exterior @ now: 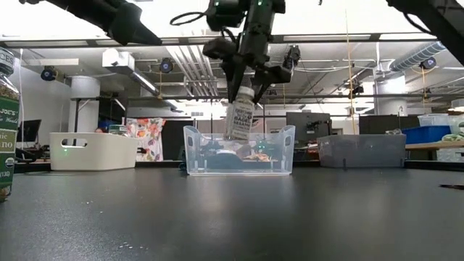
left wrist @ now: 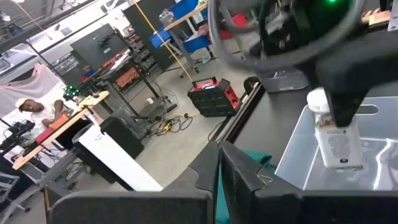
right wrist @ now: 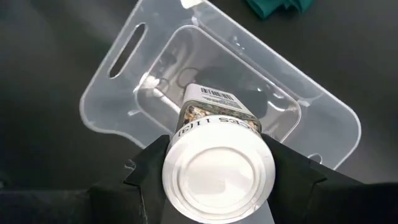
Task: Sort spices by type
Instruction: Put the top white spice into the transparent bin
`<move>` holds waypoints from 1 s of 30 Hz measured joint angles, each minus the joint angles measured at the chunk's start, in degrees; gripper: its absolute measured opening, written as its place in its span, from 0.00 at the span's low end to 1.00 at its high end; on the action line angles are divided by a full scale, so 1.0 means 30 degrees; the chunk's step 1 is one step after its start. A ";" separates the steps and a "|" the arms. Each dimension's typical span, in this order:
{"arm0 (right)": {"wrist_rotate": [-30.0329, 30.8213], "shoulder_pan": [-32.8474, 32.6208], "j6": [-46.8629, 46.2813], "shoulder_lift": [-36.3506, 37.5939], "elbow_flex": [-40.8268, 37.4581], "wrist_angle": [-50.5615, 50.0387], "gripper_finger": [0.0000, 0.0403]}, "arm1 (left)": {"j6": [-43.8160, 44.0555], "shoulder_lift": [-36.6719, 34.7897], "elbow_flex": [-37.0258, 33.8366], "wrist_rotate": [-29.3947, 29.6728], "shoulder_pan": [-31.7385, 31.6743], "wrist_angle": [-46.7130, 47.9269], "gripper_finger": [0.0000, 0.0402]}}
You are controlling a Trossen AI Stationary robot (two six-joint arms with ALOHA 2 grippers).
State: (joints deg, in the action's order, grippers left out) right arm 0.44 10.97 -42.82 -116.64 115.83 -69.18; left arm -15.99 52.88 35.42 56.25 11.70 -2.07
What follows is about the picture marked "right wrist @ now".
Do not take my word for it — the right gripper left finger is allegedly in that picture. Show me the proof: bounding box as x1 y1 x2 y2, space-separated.
88 134 171 224

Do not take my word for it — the folded green cloth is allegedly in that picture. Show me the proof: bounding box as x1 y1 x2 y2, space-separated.
245 0 315 20

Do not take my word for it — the clear plastic bin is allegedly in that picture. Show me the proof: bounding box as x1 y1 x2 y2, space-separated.
79 0 363 170

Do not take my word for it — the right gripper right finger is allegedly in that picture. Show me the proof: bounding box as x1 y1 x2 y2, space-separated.
261 133 398 224

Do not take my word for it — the white-lid spice jar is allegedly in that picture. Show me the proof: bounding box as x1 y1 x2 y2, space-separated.
161 83 277 224

